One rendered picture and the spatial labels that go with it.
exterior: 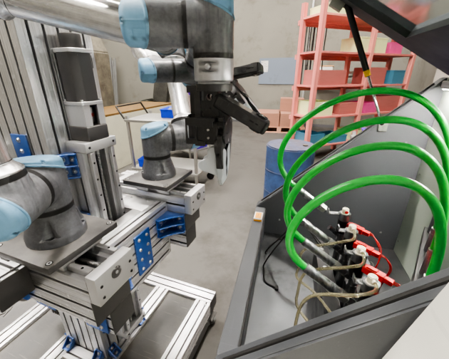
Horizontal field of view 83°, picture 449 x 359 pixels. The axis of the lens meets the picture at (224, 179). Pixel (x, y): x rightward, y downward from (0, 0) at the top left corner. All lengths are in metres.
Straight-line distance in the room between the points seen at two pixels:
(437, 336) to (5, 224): 0.68
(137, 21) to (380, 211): 0.97
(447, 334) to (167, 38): 0.54
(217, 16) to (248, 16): 8.12
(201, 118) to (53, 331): 1.51
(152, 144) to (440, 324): 0.97
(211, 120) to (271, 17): 7.98
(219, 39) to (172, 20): 0.08
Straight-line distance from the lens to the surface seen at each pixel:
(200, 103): 0.52
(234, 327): 0.64
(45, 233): 0.80
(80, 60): 0.94
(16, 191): 0.64
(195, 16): 0.49
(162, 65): 0.91
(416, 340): 0.42
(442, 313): 0.39
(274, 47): 8.31
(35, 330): 1.85
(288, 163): 2.59
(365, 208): 1.09
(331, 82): 4.86
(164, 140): 1.08
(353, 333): 0.44
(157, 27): 0.49
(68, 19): 0.67
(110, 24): 0.64
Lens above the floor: 1.46
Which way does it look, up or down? 23 degrees down
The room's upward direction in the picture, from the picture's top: straight up
